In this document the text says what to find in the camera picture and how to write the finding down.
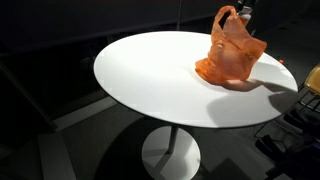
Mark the orange plastic bag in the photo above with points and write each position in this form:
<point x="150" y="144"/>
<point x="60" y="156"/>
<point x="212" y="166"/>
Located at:
<point x="231" y="56"/>

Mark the white table pedestal base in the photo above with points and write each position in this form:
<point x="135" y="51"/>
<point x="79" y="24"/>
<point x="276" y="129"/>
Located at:
<point x="173" y="156"/>

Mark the dark diagonal frame beam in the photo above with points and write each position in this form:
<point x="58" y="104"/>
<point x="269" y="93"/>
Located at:
<point x="26" y="96"/>

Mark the yellow chair seat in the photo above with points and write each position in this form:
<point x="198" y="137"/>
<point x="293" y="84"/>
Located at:
<point x="314" y="80"/>

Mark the small orange object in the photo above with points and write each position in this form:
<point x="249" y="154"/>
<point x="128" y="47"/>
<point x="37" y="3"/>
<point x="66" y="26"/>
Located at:
<point x="281" y="61"/>

